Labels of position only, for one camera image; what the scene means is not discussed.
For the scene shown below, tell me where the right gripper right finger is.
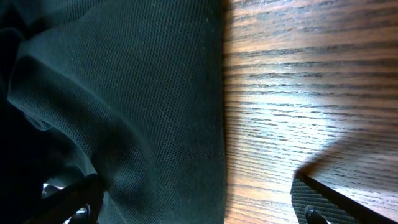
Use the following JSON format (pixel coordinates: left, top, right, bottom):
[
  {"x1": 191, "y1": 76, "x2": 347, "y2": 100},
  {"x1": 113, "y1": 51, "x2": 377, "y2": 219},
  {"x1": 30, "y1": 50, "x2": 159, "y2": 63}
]
[{"x1": 290, "y1": 172, "x2": 397, "y2": 224}]

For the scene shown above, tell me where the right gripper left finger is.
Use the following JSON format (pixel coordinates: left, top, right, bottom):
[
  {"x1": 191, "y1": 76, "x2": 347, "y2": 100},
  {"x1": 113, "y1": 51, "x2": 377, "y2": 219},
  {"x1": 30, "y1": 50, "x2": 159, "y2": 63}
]
[{"x1": 24, "y1": 174, "x2": 104, "y2": 224}]

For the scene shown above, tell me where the black t-shirt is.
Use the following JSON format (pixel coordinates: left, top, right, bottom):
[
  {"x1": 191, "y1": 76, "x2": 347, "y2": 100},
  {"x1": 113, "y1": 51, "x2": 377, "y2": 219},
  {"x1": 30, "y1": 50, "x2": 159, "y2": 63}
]
[{"x1": 1, "y1": 0, "x2": 226, "y2": 223}]

